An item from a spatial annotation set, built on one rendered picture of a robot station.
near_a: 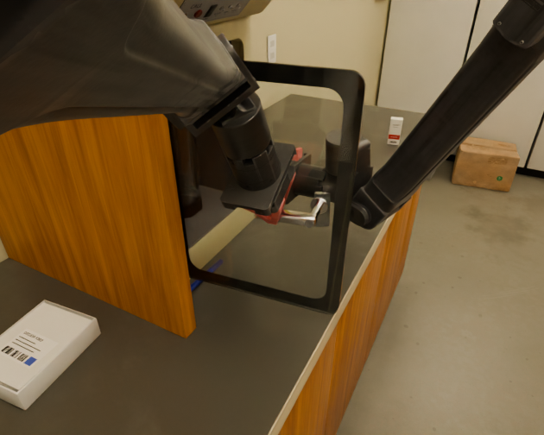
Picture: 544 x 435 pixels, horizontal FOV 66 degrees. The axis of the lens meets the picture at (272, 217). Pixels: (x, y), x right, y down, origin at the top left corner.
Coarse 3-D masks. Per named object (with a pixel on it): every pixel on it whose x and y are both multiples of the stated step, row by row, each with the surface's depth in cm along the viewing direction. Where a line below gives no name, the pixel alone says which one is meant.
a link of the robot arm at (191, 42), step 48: (0, 0) 6; (48, 0) 6; (96, 0) 6; (144, 0) 7; (0, 48) 6; (48, 48) 7; (96, 48) 8; (144, 48) 11; (192, 48) 15; (0, 96) 7; (48, 96) 8; (96, 96) 10; (144, 96) 14; (192, 96) 23
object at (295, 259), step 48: (288, 96) 53; (336, 96) 51; (192, 144) 63; (336, 144) 54; (192, 192) 67; (336, 192) 58; (192, 240) 73; (240, 240) 69; (288, 240) 65; (336, 240) 62; (240, 288) 75; (288, 288) 71; (336, 288) 67
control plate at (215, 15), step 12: (192, 0) 55; (204, 0) 58; (216, 0) 60; (228, 0) 63; (240, 0) 67; (192, 12) 58; (204, 12) 61; (216, 12) 64; (228, 12) 68; (240, 12) 71
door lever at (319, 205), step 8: (312, 200) 60; (320, 200) 59; (312, 208) 60; (320, 208) 59; (256, 216) 59; (280, 216) 57; (288, 216) 57; (296, 216) 56; (304, 216) 56; (312, 216) 56; (304, 224) 57; (312, 224) 56
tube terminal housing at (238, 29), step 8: (248, 16) 80; (208, 24) 70; (216, 24) 72; (224, 24) 74; (232, 24) 76; (240, 24) 79; (248, 24) 81; (216, 32) 73; (224, 32) 75; (232, 32) 77; (240, 32) 79; (248, 32) 82; (232, 40) 81; (240, 40) 80; (248, 40) 82; (240, 48) 85; (248, 48) 83; (240, 56) 86; (248, 56) 84
